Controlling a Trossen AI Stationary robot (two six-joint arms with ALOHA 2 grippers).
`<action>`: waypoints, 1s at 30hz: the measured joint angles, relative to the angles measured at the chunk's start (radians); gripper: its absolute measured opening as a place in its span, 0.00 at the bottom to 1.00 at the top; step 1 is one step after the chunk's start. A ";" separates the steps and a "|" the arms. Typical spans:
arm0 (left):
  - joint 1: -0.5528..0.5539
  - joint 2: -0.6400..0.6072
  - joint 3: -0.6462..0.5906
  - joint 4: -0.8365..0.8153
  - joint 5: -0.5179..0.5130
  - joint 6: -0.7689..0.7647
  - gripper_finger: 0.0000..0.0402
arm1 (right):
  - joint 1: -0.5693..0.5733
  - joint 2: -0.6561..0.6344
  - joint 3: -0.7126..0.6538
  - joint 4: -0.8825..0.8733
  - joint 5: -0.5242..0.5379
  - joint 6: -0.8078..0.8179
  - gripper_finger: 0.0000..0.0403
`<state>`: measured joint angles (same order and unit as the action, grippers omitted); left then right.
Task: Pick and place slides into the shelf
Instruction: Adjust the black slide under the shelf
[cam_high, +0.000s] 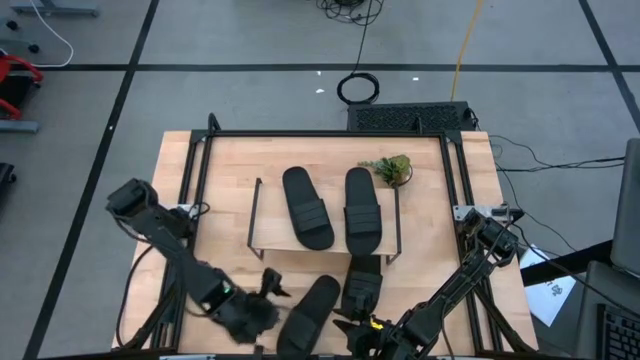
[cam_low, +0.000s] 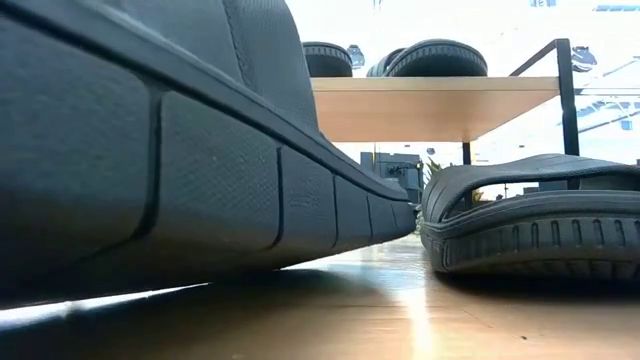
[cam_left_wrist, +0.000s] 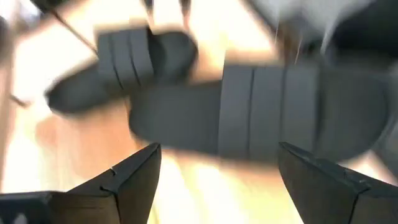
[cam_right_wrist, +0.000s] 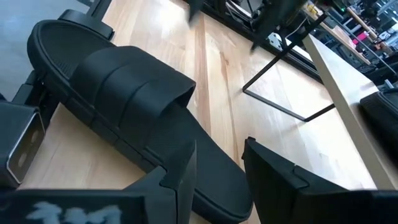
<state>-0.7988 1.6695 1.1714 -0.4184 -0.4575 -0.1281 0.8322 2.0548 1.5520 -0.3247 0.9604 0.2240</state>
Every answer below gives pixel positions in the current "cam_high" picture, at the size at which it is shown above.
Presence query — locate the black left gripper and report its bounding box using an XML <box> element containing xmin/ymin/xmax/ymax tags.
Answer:
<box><xmin>213</xmin><ymin>267</ymin><xmax>293</xmax><ymax>346</ymax></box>

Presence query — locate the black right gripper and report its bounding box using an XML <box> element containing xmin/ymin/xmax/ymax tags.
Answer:
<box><xmin>332</xmin><ymin>294</ymin><xmax>401</xmax><ymax>360</ymax></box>

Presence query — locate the black slide sandal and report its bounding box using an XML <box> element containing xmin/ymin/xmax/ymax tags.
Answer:
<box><xmin>339</xmin><ymin>253</ymin><xmax>384</xmax><ymax>321</ymax></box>
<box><xmin>344</xmin><ymin>166</ymin><xmax>384</xmax><ymax>257</ymax></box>
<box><xmin>281</xmin><ymin>166</ymin><xmax>336</xmax><ymax>252</ymax></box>
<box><xmin>275</xmin><ymin>274</ymin><xmax>343</xmax><ymax>359</ymax></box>

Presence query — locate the wooden shelf with black frame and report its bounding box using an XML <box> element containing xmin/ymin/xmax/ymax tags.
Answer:
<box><xmin>245</xmin><ymin>177</ymin><xmax>403</xmax><ymax>267</ymax></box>

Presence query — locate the small potted succulent plant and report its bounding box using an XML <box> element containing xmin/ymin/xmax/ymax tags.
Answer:
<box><xmin>356</xmin><ymin>153</ymin><xmax>415</xmax><ymax>188</ymax></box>

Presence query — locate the white paper sheet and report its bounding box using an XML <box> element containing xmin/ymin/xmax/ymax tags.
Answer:
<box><xmin>519</xmin><ymin>243</ymin><xmax>577</xmax><ymax>327</ymax></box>

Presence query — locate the black perforated computer case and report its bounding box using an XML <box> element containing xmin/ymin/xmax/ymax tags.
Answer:
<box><xmin>346</xmin><ymin>101</ymin><xmax>477</xmax><ymax>134</ymax></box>

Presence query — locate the black desk crossbar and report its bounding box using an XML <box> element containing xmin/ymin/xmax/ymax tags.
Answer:
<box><xmin>519</xmin><ymin>239</ymin><xmax>615</xmax><ymax>287</ymax></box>

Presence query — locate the grey side desk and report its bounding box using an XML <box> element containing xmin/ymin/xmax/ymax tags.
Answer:
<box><xmin>574</xmin><ymin>259</ymin><xmax>640</xmax><ymax>360</ymax></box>

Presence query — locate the black keyboard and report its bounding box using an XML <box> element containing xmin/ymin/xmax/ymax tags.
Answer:
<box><xmin>597</xmin><ymin>302</ymin><xmax>640</xmax><ymax>360</ymax></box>

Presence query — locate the grey monitor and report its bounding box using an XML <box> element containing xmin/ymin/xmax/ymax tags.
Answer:
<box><xmin>609</xmin><ymin>137</ymin><xmax>640</xmax><ymax>279</ymax></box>

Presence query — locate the black office chair base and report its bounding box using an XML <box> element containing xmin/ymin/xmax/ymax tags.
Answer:
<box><xmin>0</xmin><ymin>162</ymin><xmax>17</xmax><ymax>201</ymax></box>

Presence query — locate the grey metal base bar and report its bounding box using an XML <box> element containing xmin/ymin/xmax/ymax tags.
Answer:
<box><xmin>0</xmin><ymin>119</ymin><xmax>41</xmax><ymax>134</ymax></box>

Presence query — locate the red and black chair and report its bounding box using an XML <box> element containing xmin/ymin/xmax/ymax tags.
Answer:
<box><xmin>0</xmin><ymin>52</ymin><xmax>45</xmax><ymax>122</ymax></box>

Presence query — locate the grey desk leg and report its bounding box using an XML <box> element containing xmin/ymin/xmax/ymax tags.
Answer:
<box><xmin>9</xmin><ymin>0</ymin><xmax>101</xmax><ymax>18</ymax></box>

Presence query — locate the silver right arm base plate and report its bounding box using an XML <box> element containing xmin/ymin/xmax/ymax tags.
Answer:
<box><xmin>452</xmin><ymin>203</ymin><xmax>525</xmax><ymax>224</ymax></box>

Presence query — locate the black left arm base cable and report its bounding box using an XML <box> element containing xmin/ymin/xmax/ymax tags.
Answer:
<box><xmin>115</xmin><ymin>244</ymin><xmax>154</xmax><ymax>349</ymax></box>

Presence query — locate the black aluminium table frame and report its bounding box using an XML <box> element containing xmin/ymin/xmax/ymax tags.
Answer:
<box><xmin>112</xmin><ymin>112</ymin><xmax>539</xmax><ymax>357</ymax></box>

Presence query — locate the coiled black cable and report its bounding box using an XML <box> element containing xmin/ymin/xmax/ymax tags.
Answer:
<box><xmin>336</xmin><ymin>22</ymin><xmax>381</xmax><ymax>107</ymax></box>

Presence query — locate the yellow floor cable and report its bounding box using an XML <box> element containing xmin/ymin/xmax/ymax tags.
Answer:
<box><xmin>449</xmin><ymin>0</ymin><xmax>486</xmax><ymax>103</ymax></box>

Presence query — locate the tangled black cable bundle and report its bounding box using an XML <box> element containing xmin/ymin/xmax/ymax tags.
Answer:
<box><xmin>312</xmin><ymin>0</ymin><xmax>386</xmax><ymax>27</ymax></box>

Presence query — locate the thin black power cable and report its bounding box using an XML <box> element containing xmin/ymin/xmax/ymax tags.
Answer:
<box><xmin>488</xmin><ymin>133</ymin><xmax>627</xmax><ymax>174</ymax></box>

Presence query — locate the white floor cable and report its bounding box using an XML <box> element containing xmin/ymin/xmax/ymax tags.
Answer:
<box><xmin>29</xmin><ymin>0</ymin><xmax>76</xmax><ymax>69</ymax></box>

